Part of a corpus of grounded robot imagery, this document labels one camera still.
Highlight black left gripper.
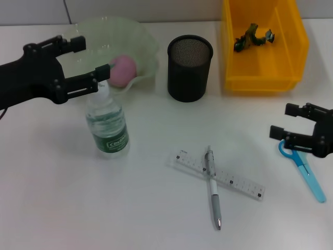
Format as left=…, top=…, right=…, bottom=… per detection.
left=0, top=34, right=111, bottom=110

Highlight yellow plastic bin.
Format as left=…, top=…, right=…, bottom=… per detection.
left=221, top=0, right=311, bottom=92

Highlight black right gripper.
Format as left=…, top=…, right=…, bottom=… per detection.
left=270, top=102, right=333, bottom=159

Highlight pink peach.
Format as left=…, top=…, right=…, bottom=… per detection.
left=108, top=54, right=138, bottom=89

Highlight white grey ballpoint pen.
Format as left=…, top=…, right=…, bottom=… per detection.
left=204, top=145, right=223, bottom=231

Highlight black mesh pen holder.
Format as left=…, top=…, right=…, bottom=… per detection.
left=167, top=34, right=214, bottom=103

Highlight transparent plastic ruler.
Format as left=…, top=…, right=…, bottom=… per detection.
left=166, top=148, right=266, bottom=202

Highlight blue scissors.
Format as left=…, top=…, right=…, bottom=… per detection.
left=278, top=139, right=327, bottom=204

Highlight green plastic wrapper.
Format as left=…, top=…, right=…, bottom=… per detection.
left=233, top=23, right=277, bottom=53

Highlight green glass fruit plate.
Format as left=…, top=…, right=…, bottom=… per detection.
left=39, top=16, right=161, bottom=97

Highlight clear green-label water bottle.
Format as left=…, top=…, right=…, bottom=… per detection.
left=85, top=79, right=131, bottom=159

